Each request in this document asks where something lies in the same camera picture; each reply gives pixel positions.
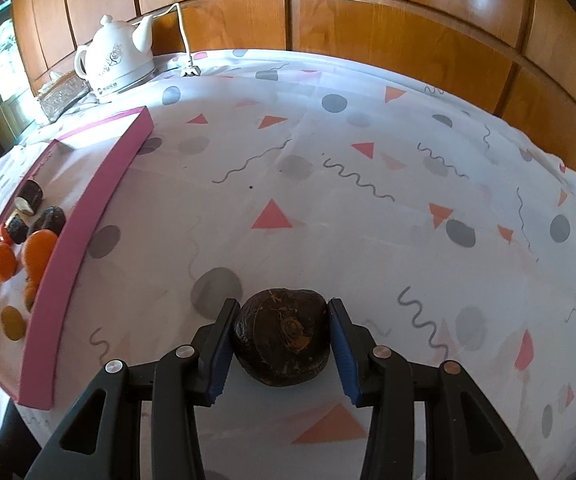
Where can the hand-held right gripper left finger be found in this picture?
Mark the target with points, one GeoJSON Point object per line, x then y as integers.
{"type": "Point", "coordinates": [220, 355]}

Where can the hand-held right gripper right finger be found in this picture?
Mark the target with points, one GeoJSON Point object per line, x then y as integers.
{"type": "Point", "coordinates": [343, 350]}

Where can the dark water chestnut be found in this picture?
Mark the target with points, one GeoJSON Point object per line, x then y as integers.
{"type": "Point", "coordinates": [280, 340]}
{"type": "Point", "coordinates": [48, 220]}

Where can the pink shallow cardboard box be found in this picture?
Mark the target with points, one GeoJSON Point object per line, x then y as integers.
{"type": "Point", "coordinates": [68, 260]}

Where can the carrot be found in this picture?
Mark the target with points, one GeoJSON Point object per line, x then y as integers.
{"type": "Point", "coordinates": [31, 292]}

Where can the orange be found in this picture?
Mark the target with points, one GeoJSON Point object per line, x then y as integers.
{"type": "Point", "coordinates": [0, 262]}
{"type": "Point", "coordinates": [38, 252]}

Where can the small yellow tomato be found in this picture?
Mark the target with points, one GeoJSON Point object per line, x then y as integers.
{"type": "Point", "coordinates": [12, 322]}

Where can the cut eggplant piece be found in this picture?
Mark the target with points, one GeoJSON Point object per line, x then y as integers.
{"type": "Point", "coordinates": [17, 230]}
{"type": "Point", "coordinates": [32, 192]}

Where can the red tomato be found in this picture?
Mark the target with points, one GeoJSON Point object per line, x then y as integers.
{"type": "Point", "coordinates": [3, 234]}

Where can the white patterned tablecloth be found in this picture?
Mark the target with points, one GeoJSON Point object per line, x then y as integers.
{"type": "Point", "coordinates": [367, 210]}

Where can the ornate golden tissue box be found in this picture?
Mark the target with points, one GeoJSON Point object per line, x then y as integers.
{"type": "Point", "coordinates": [60, 97]}

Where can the white floral ceramic kettle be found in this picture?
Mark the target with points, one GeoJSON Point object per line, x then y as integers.
{"type": "Point", "coordinates": [115, 65]}

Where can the wooden door with glass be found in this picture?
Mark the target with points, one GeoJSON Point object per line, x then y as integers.
{"type": "Point", "coordinates": [3, 70]}

